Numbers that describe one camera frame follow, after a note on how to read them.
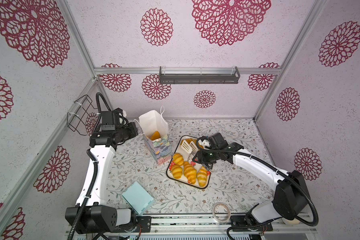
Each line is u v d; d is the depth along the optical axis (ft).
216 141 2.13
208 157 2.36
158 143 2.56
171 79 2.91
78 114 2.50
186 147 2.78
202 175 2.87
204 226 2.43
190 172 2.87
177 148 3.36
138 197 2.61
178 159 3.03
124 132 2.13
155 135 3.29
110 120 1.75
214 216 2.49
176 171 2.88
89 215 1.22
